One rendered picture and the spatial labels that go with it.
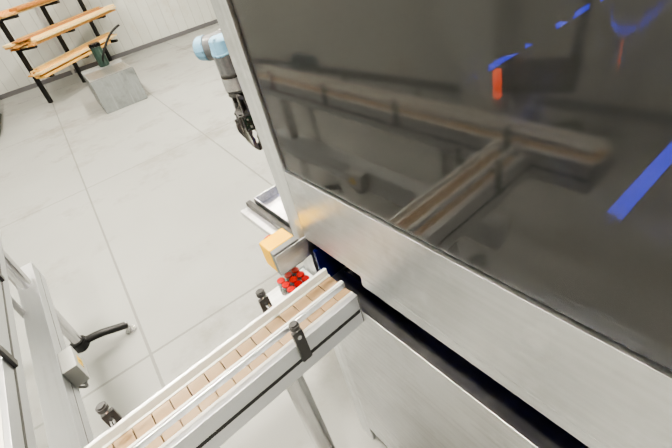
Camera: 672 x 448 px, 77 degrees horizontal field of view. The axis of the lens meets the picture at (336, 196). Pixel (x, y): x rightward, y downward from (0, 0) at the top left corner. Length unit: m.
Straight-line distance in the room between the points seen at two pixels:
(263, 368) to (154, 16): 9.61
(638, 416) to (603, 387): 0.04
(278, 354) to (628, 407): 0.60
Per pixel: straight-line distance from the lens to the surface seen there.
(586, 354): 0.60
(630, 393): 0.61
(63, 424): 1.69
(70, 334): 2.57
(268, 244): 1.03
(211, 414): 0.92
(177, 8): 10.36
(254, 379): 0.92
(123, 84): 6.50
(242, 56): 0.84
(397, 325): 0.98
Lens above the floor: 1.66
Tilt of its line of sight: 34 degrees down
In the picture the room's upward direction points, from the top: 15 degrees counter-clockwise
